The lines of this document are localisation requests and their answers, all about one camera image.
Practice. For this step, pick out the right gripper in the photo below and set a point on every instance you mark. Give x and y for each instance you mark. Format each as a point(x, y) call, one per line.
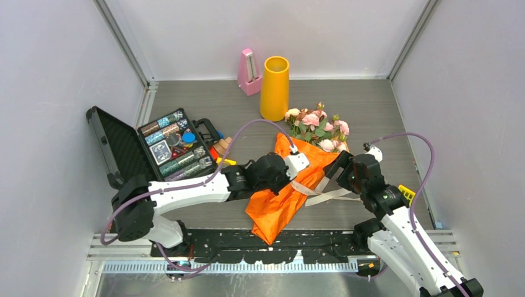
point(342, 159)

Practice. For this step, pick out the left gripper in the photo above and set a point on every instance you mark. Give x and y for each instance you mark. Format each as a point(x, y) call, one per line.
point(285, 180)

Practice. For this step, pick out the pink flower bouquet orange wrap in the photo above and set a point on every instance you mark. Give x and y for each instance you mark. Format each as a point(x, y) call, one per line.
point(321, 138)

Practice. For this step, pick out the cream ribbon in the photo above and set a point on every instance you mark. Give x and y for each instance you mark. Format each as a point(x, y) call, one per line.
point(318, 195)

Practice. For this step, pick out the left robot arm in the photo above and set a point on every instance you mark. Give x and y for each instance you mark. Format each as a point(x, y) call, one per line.
point(139, 205)

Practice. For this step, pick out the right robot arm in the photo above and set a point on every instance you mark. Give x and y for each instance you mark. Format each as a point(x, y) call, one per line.
point(394, 234)

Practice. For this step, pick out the yellow vase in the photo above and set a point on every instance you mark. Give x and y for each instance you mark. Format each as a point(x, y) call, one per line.
point(274, 99)

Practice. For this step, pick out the wooden blocks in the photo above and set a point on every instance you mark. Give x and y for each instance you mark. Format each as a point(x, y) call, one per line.
point(222, 145)

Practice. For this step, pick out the red block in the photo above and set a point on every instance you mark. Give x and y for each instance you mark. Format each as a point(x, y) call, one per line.
point(213, 153)

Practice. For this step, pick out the colourful toy brick stack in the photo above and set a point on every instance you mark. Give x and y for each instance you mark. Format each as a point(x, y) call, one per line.
point(407, 193)

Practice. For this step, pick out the pink metronome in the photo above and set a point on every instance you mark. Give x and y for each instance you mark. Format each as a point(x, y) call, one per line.
point(249, 78)

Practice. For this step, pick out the black open case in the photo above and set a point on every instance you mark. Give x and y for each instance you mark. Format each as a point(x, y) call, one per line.
point(170, 148)

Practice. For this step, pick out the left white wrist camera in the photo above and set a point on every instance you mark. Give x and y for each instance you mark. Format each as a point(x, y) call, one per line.
point(296, 163)

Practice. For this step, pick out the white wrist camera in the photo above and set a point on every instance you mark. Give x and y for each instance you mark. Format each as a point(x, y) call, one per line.
point(296, 163)
point(375, 152)

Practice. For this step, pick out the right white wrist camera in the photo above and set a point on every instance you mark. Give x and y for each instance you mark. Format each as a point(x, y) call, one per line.
point(375, 152)

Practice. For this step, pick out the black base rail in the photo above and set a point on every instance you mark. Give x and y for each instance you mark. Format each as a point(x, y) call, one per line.
point(234, 246)

